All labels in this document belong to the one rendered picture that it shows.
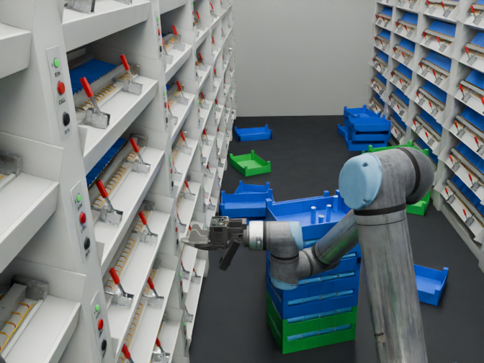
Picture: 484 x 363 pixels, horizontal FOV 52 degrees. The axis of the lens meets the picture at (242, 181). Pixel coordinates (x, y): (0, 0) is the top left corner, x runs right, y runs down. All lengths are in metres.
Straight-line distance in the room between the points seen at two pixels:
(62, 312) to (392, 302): 0.70
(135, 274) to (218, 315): 1.02
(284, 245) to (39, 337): 0.93
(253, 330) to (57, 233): 1.44
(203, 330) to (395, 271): 1.15
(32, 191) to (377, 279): 0.75
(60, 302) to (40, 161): 0.22
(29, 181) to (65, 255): 0.13
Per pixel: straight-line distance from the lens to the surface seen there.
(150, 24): 1.35
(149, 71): 1.37
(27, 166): 0.73
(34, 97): 0.70
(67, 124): 0.74
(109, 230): 0.99
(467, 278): 2.58
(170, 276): 1.56
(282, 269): 1.56
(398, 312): 1.17
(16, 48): 0.64
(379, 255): 1.13
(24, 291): 0.80
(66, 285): 0.80
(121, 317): 1.09
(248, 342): 2.05
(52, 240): 0.77
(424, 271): 2.51
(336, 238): 1.49
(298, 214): 1.91
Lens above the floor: 1.33
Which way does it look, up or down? 23 degrees down
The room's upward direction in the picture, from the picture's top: 2 degrees counter-clockwise
